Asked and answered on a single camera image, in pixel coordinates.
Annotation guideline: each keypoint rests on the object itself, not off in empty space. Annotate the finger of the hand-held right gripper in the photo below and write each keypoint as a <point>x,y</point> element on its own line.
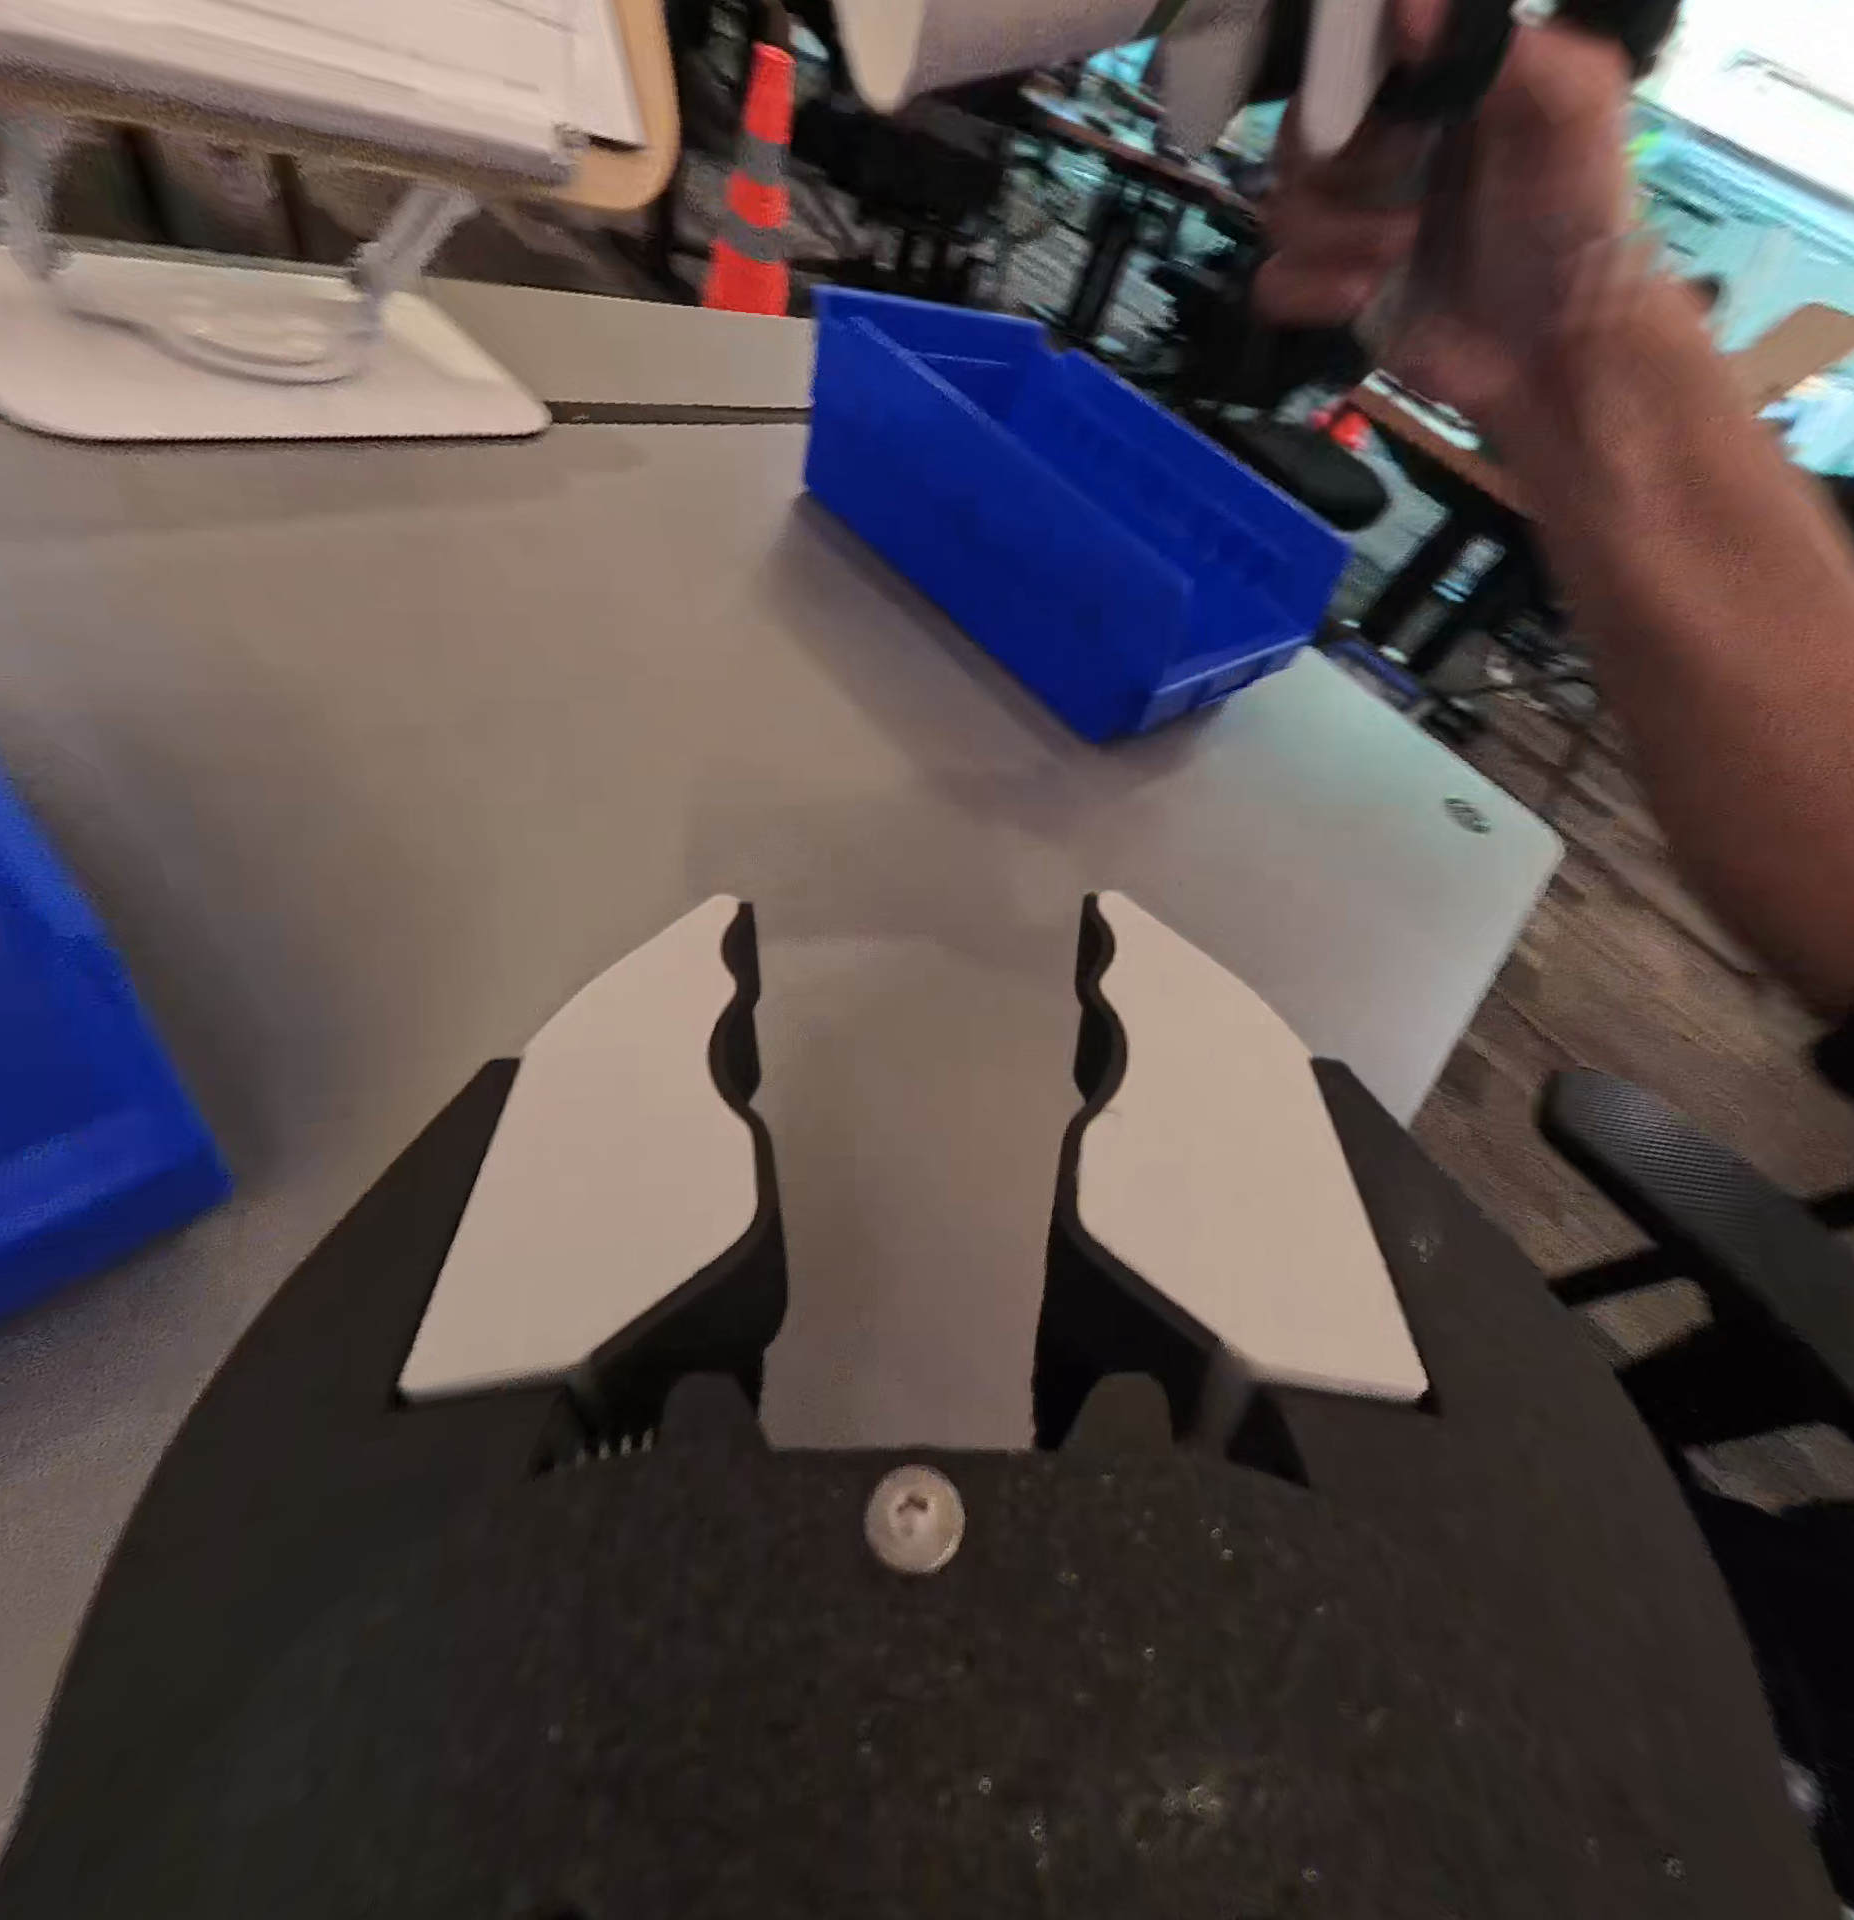
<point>1211,58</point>

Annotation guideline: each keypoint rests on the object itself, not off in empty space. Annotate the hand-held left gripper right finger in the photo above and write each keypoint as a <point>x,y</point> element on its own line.
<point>1233,1200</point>

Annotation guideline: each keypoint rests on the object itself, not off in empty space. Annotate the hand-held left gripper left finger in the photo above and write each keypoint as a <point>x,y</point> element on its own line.
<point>613,1200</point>

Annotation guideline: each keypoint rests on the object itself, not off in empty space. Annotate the green banded white paper cup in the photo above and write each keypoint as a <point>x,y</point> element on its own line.
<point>989,34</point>

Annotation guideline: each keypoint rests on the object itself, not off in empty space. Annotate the blue plastic bin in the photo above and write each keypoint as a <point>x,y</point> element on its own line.
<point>1048,526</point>
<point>60,1080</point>

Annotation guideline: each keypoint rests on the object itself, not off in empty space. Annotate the person's right forearm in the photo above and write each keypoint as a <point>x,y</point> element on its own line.
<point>1736,628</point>

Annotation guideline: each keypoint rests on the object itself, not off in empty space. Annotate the person's right hand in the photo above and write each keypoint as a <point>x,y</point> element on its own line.
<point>1514,241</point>

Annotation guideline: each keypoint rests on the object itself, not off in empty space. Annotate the wooden table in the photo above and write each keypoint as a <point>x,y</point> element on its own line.
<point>1446,448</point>

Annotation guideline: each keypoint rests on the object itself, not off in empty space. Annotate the black office chair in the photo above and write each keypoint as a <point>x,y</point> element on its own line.
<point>1318,469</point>

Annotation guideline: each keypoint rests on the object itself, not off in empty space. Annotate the metal table grommet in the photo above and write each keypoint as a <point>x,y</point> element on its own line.
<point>1469,814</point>

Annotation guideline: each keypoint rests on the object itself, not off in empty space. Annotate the orange traffic cone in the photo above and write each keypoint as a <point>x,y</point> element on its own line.
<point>759,210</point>

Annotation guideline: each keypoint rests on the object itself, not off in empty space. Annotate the black office chair armrest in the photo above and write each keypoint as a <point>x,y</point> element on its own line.
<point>1723,1200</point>

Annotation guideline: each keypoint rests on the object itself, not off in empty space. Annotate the printed instruction sheet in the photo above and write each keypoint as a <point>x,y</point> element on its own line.
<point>421,50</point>

